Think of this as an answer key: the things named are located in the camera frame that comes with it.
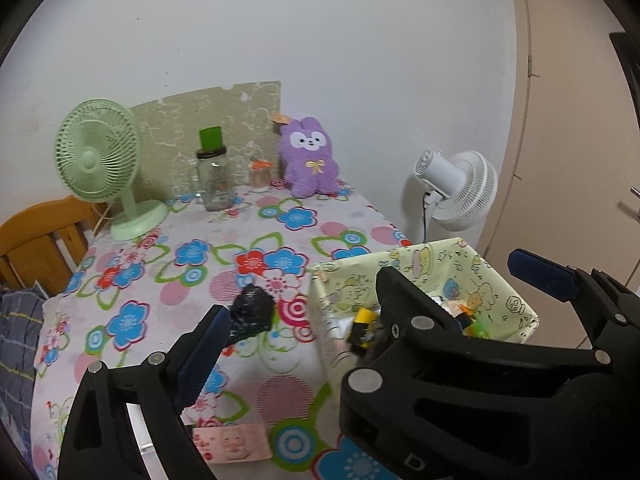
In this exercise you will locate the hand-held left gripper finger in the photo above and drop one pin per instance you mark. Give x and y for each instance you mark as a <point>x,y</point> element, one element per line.
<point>200,360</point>

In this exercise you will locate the green box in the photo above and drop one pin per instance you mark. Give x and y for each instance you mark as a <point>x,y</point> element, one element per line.
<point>211,140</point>

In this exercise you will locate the cotton swab container orange lid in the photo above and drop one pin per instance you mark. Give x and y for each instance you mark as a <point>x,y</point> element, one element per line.
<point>261,177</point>

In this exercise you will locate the colourful soft toy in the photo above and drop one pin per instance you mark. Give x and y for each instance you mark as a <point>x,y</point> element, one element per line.
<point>363,317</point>

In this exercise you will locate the clear drinking glass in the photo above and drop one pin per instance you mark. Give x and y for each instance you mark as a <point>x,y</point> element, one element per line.
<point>194,182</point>

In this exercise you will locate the beige door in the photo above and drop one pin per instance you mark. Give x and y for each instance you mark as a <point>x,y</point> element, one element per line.
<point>575,135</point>

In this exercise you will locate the green desk fan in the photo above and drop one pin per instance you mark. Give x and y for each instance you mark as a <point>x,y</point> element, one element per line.
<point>95,160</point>

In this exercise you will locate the green cartoon patterned board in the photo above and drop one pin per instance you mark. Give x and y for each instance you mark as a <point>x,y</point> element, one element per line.
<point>165,130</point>

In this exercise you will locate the white fan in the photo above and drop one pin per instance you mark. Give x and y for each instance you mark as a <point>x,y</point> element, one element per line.
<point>460,185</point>

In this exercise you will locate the purple plush bunny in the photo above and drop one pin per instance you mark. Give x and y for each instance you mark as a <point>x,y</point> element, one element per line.
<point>310,165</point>

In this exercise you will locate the blue plaid cloth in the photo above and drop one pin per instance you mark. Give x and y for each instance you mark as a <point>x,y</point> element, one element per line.
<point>17,350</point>

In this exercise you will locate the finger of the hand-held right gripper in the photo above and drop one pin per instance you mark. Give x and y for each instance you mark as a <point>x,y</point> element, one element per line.
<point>405,302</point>
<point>542,275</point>

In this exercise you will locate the black crumpled plastic bag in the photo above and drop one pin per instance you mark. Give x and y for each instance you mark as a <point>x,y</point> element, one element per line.
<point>252,310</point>

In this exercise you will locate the floral tablecloth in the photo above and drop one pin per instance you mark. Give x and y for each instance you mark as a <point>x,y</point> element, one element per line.
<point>150,260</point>

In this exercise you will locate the wooden chair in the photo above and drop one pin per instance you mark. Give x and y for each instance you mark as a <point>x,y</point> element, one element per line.
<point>40,240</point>

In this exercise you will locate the glass jar with black lid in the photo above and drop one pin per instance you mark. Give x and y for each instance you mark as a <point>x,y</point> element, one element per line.
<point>215,185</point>

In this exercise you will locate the yellow cartoon fabric storage box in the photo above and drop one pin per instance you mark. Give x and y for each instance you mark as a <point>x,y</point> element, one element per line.
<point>350,280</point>

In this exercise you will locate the pink printed packet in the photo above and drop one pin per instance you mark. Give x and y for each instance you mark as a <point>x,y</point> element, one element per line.
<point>235,442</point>

